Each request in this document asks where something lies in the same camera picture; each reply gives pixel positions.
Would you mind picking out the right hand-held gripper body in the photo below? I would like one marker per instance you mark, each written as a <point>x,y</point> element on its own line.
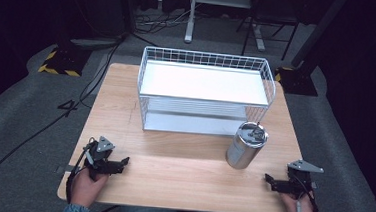
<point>301,180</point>

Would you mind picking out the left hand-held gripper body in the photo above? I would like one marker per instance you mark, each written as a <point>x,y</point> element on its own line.
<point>98,153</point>

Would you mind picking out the stainless steel tumbler with lid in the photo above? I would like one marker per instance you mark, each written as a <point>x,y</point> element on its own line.
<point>243,150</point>

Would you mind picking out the person's left hand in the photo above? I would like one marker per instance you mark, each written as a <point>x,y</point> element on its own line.
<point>85,189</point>

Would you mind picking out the black stand base striped edge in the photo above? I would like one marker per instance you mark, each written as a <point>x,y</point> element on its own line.
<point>298,82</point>
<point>64,60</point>

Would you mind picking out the black slanted stand pole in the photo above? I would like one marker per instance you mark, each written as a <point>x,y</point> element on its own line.
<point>318,31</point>

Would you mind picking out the black chair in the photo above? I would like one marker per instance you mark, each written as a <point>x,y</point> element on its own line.
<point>272,11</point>

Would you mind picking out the white desk frame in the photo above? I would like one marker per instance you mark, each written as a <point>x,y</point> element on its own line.
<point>191,16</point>

